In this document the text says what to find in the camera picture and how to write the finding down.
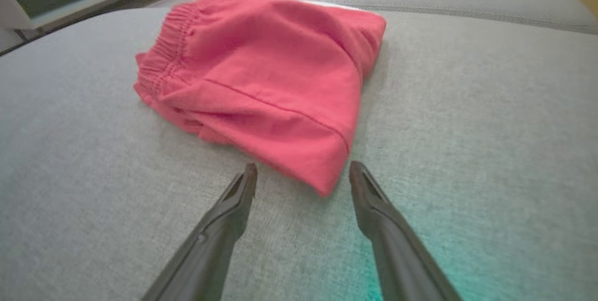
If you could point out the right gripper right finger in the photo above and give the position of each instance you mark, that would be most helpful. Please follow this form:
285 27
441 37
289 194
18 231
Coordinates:
397 254

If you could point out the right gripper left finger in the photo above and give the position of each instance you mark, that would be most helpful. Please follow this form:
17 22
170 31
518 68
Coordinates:
215 249

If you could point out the red mesh shorts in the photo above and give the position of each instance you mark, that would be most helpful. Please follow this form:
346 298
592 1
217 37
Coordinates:
261 81

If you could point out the large grey sofa seat cushion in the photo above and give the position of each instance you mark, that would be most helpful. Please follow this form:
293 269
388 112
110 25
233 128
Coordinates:
70 175

